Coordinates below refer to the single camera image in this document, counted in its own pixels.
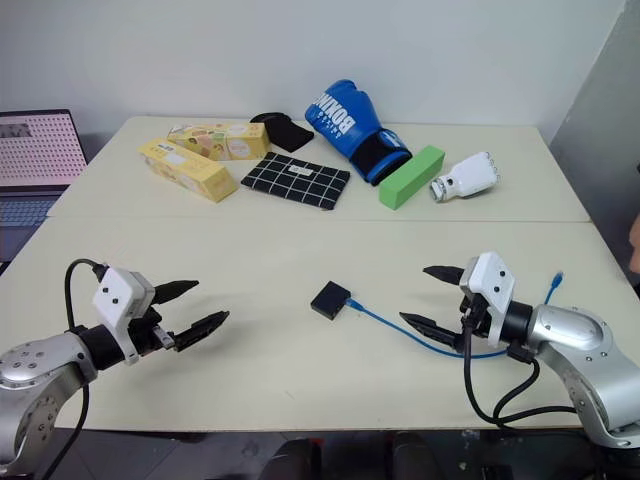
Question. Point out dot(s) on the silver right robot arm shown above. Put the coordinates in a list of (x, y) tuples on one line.
[(575, 340)]

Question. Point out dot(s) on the open laptop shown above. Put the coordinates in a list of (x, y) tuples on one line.
[(35, 150)]

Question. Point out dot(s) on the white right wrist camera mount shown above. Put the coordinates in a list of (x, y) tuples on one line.
[(492, 280)]

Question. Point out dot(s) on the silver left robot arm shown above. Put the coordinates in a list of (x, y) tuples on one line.
[(35, 370)]

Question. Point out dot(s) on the yellow carton with food pictures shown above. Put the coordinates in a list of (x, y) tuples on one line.
[(220, 140)]

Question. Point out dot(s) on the small black box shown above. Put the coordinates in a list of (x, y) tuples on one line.
[(330, 300)]

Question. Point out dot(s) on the plain yellow carton box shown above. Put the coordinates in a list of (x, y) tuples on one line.
[(185, 170)]

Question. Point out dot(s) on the blue boxing glove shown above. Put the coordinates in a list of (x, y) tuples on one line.
[(345, 120)]

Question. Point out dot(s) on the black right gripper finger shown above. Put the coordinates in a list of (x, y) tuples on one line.
[(445, 274), (430, 330)]

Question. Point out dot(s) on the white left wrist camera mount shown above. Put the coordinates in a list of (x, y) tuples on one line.
[(117, 292)]

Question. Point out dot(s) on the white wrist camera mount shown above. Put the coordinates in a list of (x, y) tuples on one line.
[(117, 292), (492, 280)]

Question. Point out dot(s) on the black cloth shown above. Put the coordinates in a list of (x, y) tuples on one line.
[(290, 134)]

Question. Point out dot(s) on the white plastic bottle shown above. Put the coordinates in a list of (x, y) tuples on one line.
[(470, 177)]

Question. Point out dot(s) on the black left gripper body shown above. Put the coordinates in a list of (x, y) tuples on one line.
[(147, 334)]

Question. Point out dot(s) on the green foam block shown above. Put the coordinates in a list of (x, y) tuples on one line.
[(410, 177)]

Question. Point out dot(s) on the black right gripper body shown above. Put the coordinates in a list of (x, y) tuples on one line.
[(475, 320)]

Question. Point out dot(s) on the black white checked pouch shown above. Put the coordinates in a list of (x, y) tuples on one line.
[(295, 180)]

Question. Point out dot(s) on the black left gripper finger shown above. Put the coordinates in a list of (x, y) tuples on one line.
[(202, 327), (175, 290)]

